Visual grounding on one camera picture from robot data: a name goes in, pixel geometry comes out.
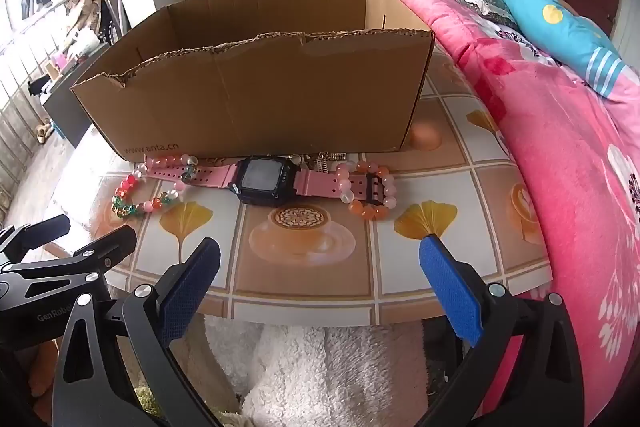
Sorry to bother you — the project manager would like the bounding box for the blue cartoon pillow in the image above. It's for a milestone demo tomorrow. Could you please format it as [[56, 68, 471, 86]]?
[[480, 0, 632, 98]]

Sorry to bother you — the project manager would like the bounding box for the multicolour bead bracelet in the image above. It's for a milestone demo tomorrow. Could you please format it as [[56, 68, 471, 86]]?
[[111, 171, 187, 219]]

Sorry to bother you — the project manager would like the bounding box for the orange pink bead bracelet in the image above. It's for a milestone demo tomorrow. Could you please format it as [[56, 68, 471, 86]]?
[[335, 161, 398, 222]]

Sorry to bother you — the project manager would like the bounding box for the brown cardboard box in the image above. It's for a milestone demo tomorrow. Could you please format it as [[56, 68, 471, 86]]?
[[70, 0, 435, 160]]

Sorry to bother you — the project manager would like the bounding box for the pink strap digital watch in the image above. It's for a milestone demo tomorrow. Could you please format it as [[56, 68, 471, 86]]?
[[142, 155, 390, 208]]

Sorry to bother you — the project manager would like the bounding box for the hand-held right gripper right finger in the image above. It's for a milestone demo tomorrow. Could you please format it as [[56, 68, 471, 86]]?
[[419, 234, 587, 427]]

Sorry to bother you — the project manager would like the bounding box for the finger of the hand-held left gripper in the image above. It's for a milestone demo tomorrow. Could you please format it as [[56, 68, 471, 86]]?
[[0, 225, 137, 304], [0, 214, 71, 258]]

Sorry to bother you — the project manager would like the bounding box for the pink white bead bracelet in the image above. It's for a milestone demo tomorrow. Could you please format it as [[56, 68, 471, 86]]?
[[142, 153, 200, 184]]

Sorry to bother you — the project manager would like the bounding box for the grey cabinet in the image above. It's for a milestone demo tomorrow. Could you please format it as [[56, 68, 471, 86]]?
[[42, 42, 113, 148]]

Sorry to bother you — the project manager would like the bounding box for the pile of clothes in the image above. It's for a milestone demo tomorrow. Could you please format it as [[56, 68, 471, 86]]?
[[17, 0, 121, 72]]

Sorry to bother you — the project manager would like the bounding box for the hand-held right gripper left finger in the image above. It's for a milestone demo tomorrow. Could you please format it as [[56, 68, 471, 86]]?
[[52, 237, 236, 427]]

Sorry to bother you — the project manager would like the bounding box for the pink floral blanket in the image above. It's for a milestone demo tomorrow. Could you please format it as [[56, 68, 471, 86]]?
[[377, 0, 640, 427]]

